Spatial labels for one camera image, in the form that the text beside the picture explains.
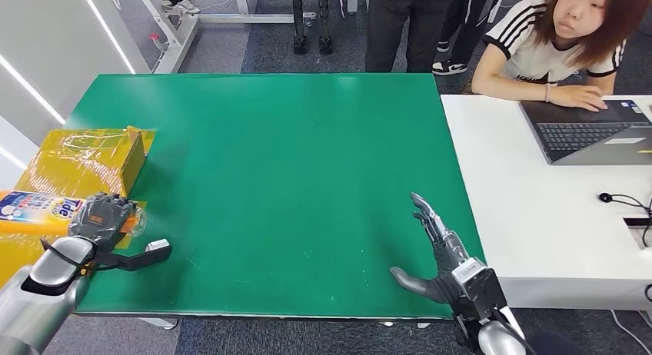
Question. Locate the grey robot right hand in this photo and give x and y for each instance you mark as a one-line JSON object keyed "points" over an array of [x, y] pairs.
{"points": [[448, 256]]}

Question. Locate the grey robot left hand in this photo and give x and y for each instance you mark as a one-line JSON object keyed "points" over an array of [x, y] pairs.
{"points": [[102, 218]]}

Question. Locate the orange detergent bottle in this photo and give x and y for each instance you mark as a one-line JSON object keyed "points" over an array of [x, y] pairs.
{"points": [[35, 210]]}

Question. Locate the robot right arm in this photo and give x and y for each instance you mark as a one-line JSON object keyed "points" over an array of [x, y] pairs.
{"points": [[501, 340]]}

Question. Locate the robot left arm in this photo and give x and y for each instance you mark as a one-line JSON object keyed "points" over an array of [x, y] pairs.
{"points": [[30, 302]]}

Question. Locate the yellow taped cardboard box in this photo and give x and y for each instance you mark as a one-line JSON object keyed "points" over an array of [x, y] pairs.
{"points": [[76, 159]]}

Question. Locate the white table foot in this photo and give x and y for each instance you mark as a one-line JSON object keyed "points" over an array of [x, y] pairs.
{"points": [[163, 323]]}

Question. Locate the green table mat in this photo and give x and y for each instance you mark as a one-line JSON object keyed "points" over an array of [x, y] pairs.
{"points": [[285, 179]]}

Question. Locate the dark grey laptop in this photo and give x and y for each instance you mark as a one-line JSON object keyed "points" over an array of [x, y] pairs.
{"points": [[580, 134]]}

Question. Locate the small red knob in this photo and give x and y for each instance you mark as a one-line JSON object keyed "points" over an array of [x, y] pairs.
{"points": [[154, 37]]}

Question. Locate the person's hand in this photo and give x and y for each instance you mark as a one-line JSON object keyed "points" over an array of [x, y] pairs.
{"points": [[580, 95]]}

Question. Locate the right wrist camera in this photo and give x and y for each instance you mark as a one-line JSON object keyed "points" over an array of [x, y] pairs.
{"points": [[479, 291]]}

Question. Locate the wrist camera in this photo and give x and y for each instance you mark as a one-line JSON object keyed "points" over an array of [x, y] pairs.
{"points": [[137, 261], [479, 291]]}

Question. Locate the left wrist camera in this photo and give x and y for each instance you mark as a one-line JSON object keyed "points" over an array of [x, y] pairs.
{"points": [[137, 261]]}

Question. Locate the white wall light strip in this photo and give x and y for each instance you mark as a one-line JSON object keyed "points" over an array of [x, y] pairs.
{"points": [[12, 158], [30, 89], [107, 31]]}

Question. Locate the white table frame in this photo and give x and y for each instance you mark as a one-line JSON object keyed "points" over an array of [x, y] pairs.
{"points": [[178, 37]]}

